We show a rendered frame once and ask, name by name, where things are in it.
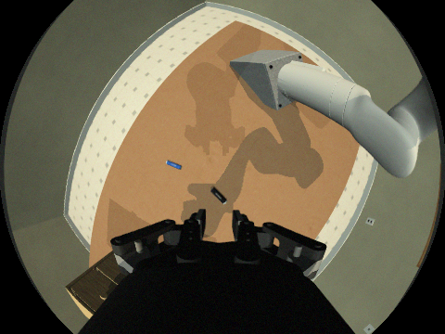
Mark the small wooden chest of drawers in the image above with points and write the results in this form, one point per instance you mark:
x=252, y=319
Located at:
x=87, y=312

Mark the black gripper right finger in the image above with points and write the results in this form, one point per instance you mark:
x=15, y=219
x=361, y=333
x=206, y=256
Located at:
x=307, y=253

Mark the brown wooden drawer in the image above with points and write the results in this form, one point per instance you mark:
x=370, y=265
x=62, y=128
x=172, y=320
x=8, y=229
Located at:
x=88, y=289
x=110, y=269

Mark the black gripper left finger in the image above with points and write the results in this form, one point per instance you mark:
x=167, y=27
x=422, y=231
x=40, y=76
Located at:
x=133, y=247

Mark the blue battery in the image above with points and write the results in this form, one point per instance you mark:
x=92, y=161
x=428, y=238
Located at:
x=174, y=164

